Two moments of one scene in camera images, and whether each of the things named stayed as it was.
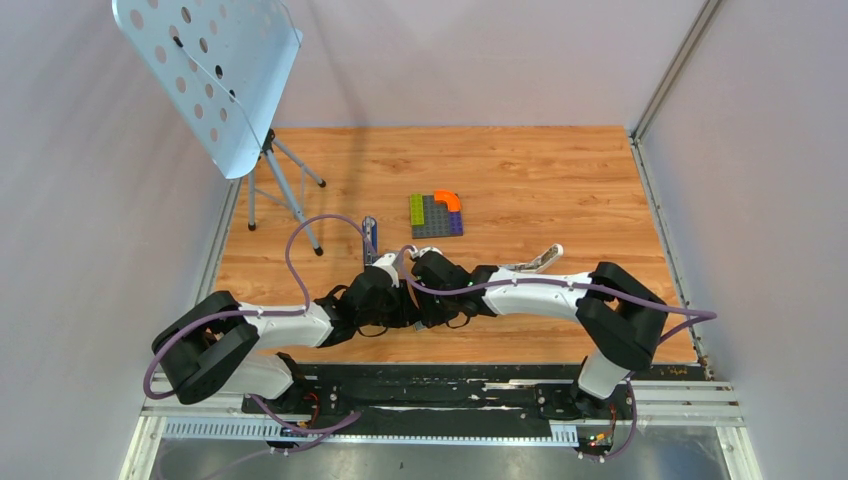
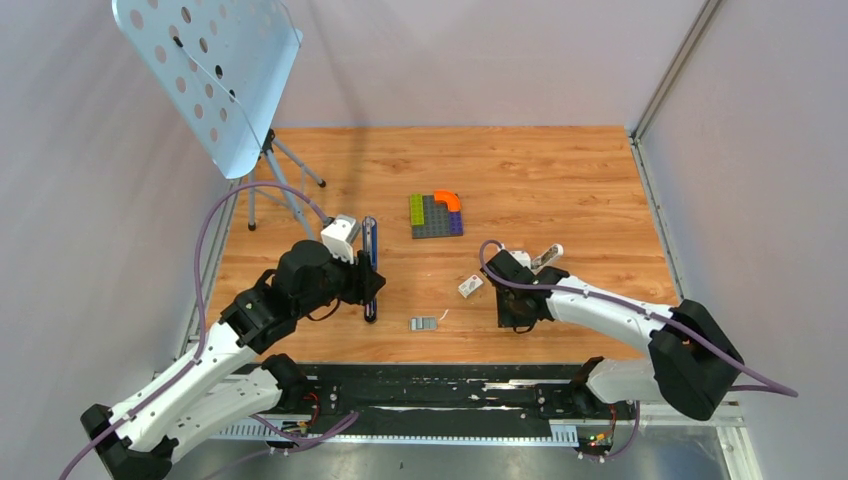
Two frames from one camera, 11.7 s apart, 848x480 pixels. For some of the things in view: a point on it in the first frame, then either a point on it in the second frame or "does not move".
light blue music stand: [225, 67] does not move
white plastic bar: [538, 263] does not move
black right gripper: [429, 316] -> [506, 319]
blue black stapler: [370, 239] does not move
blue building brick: [456, 225] does not move
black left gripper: [405, 311] -> [363, 281]
